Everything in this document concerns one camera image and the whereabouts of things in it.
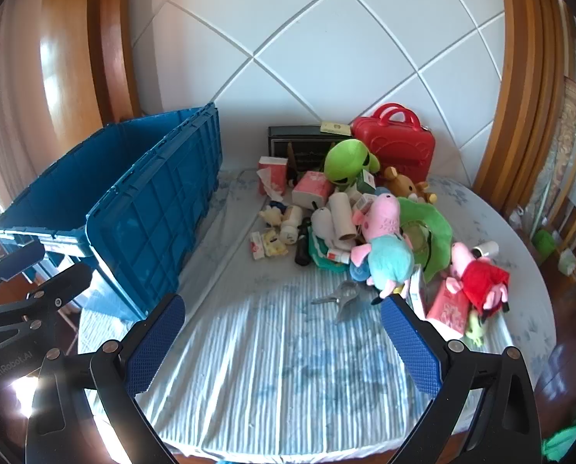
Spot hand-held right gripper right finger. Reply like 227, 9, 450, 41
381, 294, 542, 464

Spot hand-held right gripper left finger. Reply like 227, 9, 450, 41
24, 293, 187, 464

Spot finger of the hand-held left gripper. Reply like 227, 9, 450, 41
0, 263, 94, 333
0, 241, 46, 292

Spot white barcode box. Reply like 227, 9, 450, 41
404, 266, 426, 317

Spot metal scissors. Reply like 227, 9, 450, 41
311, 280, 359, 324

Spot blue plastic storage crate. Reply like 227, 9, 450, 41
0, 102, 222, 322

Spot pink pig plush teal body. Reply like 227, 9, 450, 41
350, 192, 414, 299

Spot pink pig plush red dress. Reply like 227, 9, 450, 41
443, 242, 511, 317

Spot green frog plush cloth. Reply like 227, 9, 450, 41
397, 196, 454, 283

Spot green container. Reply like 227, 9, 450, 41
532, 229, 557, 257

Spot green pouch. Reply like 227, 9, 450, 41
308, 242, 351, 271

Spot white curtain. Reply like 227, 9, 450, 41
0, 34, 42, 213

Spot black cylinder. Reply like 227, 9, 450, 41
295, 220, 313, 266

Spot white paper roll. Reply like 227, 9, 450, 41
327, 192, 357, 249

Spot yellow packet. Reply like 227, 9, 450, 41
263, 229, 289, 257

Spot brown bear plush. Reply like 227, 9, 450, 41
383, 166, 438, 204

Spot white pill bottle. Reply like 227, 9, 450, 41
281, 205, 304, 245

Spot small white and blue plush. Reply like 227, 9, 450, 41
260, 201, 289, 225

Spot small pink tissue pack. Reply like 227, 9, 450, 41
292, 171, 332, 210

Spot red toy suitcase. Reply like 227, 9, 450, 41
351, 103, 436, 179

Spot glossy wooden panel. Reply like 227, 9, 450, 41
8, 0, 110, 189

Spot red and white tissue box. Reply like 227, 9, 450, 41
256, 155, 289, 199

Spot black gift box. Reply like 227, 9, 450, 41
268, 126, 354, 175

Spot wooden frame pillar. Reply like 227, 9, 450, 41
472, 0, 574, 213
87, 0, 141, 124

